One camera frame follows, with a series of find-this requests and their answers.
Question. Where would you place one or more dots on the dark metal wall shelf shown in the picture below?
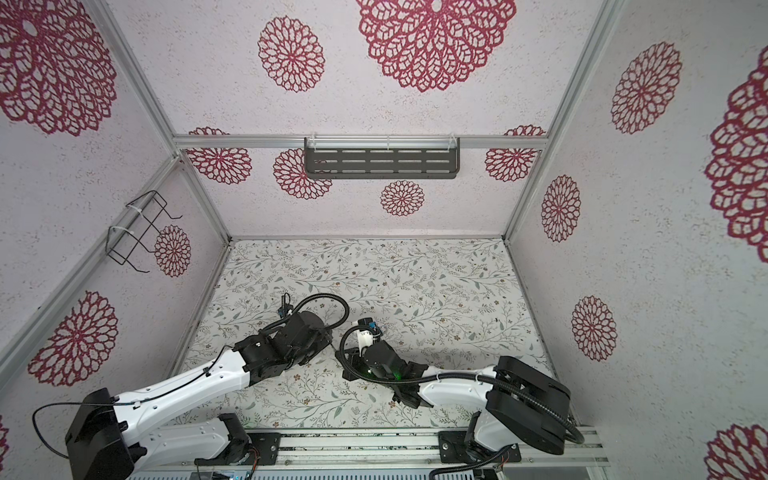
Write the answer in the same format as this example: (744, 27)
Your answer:
(388, 160)

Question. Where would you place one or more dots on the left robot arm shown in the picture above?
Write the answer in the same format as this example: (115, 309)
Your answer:
(111, 437)

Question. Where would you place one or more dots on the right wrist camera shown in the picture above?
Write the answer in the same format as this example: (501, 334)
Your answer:
(370, 334)

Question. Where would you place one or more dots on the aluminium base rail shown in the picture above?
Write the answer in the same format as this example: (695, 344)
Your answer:
(402, 448)

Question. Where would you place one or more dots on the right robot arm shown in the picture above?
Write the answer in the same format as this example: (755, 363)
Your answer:
(510, 402)

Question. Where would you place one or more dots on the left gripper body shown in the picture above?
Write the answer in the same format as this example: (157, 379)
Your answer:
(322, 342)

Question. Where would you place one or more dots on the black wire wall rack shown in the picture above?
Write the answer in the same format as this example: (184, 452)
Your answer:
(125, 237)

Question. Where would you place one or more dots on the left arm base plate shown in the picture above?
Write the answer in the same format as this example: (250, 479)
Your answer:
(260, 449)

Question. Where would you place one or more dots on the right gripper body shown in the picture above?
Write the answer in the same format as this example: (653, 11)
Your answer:
(362, 366)

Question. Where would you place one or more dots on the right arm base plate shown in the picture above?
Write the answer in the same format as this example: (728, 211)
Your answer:
(462, 446)

